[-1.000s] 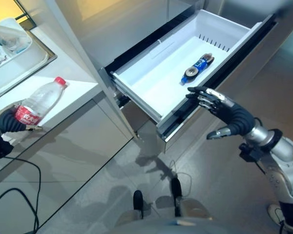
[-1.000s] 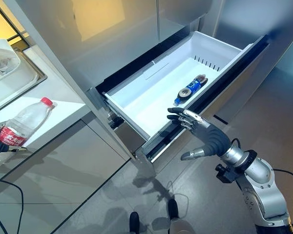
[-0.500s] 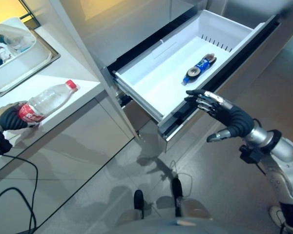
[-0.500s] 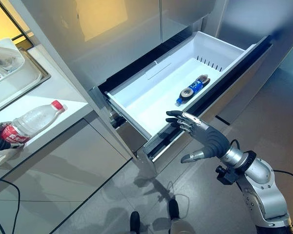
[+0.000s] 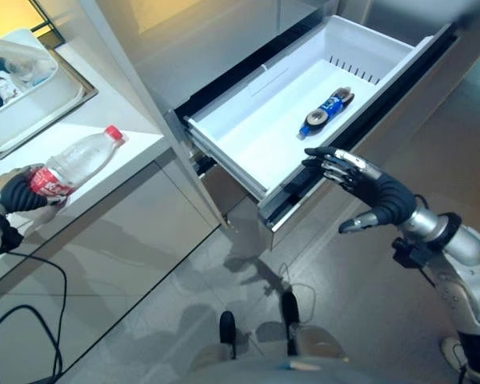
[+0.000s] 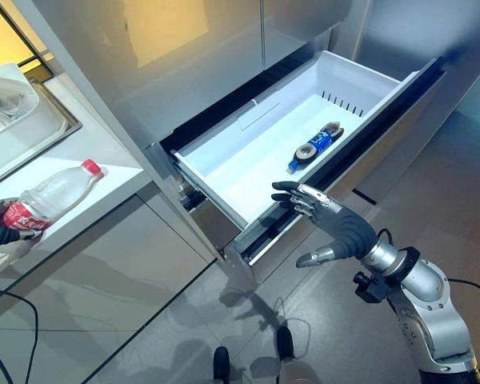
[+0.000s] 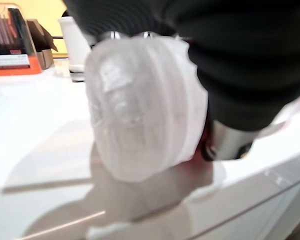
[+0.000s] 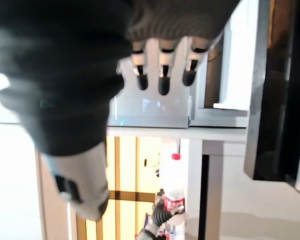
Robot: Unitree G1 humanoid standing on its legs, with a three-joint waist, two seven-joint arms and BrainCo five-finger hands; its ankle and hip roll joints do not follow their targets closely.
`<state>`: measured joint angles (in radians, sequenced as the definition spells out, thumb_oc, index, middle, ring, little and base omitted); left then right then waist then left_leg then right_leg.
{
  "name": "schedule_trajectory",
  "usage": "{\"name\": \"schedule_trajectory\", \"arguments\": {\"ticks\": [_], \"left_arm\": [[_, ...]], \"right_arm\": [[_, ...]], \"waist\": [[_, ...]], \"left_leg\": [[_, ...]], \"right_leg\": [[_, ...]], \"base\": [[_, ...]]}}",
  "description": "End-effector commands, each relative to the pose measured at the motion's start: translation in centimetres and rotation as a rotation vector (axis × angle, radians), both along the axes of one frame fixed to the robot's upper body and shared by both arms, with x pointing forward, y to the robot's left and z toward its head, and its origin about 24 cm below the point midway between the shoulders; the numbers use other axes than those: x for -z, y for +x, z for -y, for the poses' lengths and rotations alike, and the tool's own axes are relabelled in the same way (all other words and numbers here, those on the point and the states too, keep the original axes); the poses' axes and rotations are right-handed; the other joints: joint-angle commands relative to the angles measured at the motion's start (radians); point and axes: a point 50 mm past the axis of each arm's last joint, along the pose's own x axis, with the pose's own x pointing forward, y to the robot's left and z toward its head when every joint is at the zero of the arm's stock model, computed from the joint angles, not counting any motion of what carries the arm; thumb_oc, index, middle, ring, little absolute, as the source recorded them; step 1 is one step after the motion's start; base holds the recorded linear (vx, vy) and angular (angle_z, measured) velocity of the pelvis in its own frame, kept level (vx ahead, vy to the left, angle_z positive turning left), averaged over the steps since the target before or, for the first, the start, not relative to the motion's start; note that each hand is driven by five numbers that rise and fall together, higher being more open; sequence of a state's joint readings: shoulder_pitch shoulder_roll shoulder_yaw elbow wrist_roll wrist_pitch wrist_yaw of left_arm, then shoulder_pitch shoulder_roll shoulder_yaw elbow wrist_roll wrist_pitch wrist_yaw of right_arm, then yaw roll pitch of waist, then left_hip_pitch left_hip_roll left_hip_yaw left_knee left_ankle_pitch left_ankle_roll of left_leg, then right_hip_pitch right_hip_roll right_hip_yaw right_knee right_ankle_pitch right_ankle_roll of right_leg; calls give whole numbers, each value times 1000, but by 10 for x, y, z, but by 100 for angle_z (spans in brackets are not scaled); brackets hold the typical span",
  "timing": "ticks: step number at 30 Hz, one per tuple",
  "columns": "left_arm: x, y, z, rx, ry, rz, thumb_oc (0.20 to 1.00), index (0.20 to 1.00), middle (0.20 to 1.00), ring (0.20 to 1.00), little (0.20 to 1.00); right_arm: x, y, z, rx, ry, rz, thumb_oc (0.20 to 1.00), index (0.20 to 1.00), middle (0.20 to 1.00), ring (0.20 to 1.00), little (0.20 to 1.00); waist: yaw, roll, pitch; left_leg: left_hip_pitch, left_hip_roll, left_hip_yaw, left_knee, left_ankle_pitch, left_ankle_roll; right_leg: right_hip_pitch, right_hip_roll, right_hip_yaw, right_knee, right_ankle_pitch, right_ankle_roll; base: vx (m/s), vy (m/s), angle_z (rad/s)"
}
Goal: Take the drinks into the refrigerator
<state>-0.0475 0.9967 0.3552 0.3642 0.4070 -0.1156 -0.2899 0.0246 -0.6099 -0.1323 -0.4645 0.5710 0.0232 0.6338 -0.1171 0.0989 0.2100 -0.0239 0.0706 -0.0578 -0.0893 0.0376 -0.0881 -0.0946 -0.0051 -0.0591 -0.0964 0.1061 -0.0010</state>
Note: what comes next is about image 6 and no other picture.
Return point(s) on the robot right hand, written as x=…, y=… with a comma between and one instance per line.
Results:
x=346, y=230

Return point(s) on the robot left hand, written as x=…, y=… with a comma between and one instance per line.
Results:
x=0, y=228

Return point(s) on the clear bottle red label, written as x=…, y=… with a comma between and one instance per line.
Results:
x=50, y=196

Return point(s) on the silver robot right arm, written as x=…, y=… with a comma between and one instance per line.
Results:
x=428, y=304

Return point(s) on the white refrigerator drawer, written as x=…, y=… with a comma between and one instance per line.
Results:
x=288, y=152

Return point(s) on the silver refrigerator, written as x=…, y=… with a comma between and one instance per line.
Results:
x=232, y=92

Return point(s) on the white kitchen counter cabinet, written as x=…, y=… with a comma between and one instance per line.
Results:
x=76, y=224

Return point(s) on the dark cola bottle blue label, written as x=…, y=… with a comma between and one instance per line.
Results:
x=314, y=149

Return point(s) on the steel kitchen sink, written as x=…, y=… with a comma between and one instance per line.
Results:
x=22, y=128

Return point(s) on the white container in sink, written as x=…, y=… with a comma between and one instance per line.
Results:
x=6, y=100

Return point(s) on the robot dark right foot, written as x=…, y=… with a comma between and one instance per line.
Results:
x=285, y=347

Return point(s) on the robot dark foot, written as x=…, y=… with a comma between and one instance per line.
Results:
x=285, y=347
x=221, y=364

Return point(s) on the robot silver leg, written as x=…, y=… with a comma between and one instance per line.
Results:
x=298, y=371

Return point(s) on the robot dark left foot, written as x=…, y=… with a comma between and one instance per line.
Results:
x=221, y=364

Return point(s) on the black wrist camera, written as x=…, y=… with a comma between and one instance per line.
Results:
x=370, y=285

